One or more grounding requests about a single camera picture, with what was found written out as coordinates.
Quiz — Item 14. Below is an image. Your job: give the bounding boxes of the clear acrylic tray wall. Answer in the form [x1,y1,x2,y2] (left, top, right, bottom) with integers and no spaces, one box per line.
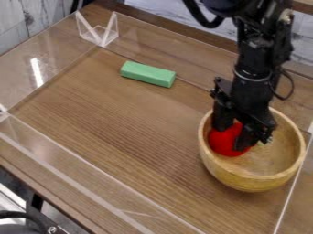
[0,105,206,234]

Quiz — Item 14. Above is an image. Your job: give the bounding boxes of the light wooden bowl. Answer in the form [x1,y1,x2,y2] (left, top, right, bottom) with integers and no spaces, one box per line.
[196,108,306,193]

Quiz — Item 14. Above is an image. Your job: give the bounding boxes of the black table leg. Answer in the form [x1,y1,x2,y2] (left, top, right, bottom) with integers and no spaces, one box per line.
[30,194,44,211]

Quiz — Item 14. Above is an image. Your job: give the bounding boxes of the red plush fruit green leaf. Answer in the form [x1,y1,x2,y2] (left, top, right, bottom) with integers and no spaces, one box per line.
[207,122,250,157]

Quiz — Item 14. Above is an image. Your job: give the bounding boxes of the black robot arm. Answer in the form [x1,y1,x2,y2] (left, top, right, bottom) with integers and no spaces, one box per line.
[204,0,293,152]

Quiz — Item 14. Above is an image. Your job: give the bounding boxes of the green rectangular block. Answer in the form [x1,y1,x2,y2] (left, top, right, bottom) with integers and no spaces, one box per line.
[120,61,176,88]

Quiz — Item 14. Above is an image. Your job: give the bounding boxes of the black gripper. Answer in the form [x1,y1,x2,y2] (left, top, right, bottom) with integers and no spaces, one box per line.
[210,70,277,152]

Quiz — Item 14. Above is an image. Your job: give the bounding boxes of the clear acrylic corner bracket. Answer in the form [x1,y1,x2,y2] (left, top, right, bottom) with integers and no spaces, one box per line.
[75,11,119,48]

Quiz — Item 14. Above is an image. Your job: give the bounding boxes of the black cable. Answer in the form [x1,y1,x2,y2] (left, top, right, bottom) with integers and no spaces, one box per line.
[180,0,227,29]

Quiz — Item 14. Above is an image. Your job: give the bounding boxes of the black device bottom left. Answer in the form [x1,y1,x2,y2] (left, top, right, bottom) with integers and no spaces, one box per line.
[0,207,69,234]

